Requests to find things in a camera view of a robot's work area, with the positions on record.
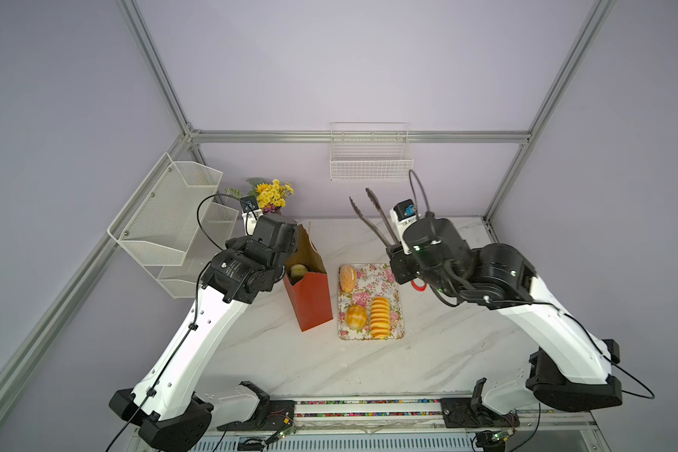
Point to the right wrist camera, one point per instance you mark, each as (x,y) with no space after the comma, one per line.
(402,216)

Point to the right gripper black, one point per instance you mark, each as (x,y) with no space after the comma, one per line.
(399,261)

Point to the white mesh two-tier shelf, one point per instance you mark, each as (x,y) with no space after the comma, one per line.
(171,228)

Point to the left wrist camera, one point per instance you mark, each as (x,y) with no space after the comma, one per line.
(250,213)

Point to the round golden bun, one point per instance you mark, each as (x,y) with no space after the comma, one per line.
(356,317)

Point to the red brown paper bag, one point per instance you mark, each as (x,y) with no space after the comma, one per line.
(310,298)

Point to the aluminium frame structure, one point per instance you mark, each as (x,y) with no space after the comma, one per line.
(21,367)

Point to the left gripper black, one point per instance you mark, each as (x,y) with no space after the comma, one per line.
(237,248)

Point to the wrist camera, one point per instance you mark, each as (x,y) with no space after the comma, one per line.
(250,213)
(402,216)

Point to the floral rectangular tray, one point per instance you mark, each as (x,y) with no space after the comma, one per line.
(369,307)

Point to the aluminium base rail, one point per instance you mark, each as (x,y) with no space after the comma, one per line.
(406,424)

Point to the white wire wall basket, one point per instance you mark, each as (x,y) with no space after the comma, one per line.
(370,152)

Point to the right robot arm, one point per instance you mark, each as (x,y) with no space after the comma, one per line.
(571,371)

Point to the orange ridged bread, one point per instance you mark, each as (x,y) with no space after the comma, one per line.
(297,273)

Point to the round sesame bun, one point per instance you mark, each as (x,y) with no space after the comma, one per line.
(348,278)

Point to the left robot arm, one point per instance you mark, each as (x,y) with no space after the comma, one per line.
(165,406)

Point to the yellow flower bouquet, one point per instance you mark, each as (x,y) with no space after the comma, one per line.
(271,195)

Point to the long ridged yellow bread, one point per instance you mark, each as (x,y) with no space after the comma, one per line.
(380,318)

